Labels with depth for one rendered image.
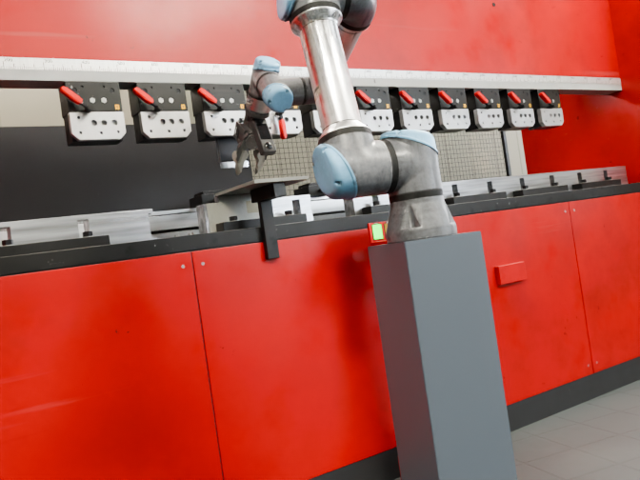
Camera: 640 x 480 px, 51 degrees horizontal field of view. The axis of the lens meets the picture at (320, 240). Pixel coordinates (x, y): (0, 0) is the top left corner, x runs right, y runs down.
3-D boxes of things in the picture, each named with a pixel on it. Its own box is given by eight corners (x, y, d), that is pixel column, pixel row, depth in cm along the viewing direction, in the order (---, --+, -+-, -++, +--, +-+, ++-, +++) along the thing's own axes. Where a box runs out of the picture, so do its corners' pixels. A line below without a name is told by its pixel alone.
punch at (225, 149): (222, 168, 210) (217, 137, 210) (219, 169, 211) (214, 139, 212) (250, 166, 215) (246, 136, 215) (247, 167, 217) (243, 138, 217)
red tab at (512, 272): (501, 285, 251) (498, 266, 251) (496, 285, 253) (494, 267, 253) (527, 279, 259) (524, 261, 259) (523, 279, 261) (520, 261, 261)
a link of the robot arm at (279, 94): (308, 86, 179) (294, 70, 187) (268, 89, 175) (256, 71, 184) (305, 112, 184) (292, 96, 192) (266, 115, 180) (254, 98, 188)
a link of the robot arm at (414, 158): (453, 187, 140) (445, 123, 140) (396, 193, 135) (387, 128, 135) (426, 193, 151) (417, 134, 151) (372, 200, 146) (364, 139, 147)
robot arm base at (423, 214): (471, 231, 139) (464, 184, 139) (407, 241, 133) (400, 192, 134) (434, 236, 153) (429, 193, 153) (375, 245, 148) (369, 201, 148)
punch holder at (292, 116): (264, 134, 215) (257, 84, 215) (252, 139, 222) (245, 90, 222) (303, 132, 223) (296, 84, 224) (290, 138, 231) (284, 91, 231)
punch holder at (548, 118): (543, 126, 292) (537, 89, 292) (528, 130, 299) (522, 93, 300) (564, 125, 301) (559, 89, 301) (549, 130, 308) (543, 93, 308)
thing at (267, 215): (283, 257, 190) (272, 182, 190) (259, 260, 202) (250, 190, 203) (295, 255, 192) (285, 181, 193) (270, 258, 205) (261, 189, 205)
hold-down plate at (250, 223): (224, 231, 200) (222, 222, 200) (216, 233, 204) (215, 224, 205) (308, 222, 216) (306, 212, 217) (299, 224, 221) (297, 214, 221)
